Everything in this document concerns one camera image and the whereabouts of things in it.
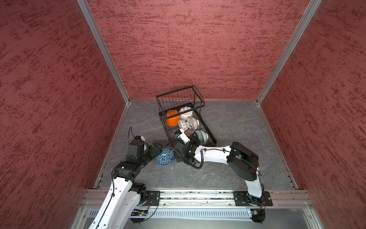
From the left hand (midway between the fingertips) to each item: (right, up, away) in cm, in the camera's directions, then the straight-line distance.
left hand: (157, 152), depth 79 cm
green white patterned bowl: (+14, +15, +13) cm, 24 cm away
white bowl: (+15, +20, +23) cm, 33 cm away
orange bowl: (+6, +16, +22) cm, 28 cm away
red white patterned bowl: (+21, +16, +15) cm, 30 cm away
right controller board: (+53, -30, -7) cm, 62 cm away
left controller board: (-10, -30, -6) cm, 32 cm away
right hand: (+22, +8, +9) cm, 25 cm away
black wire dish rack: (+8, +29, +14) cm, 33 cm away
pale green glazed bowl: (+27, +7, +9) cm, 29 cm away
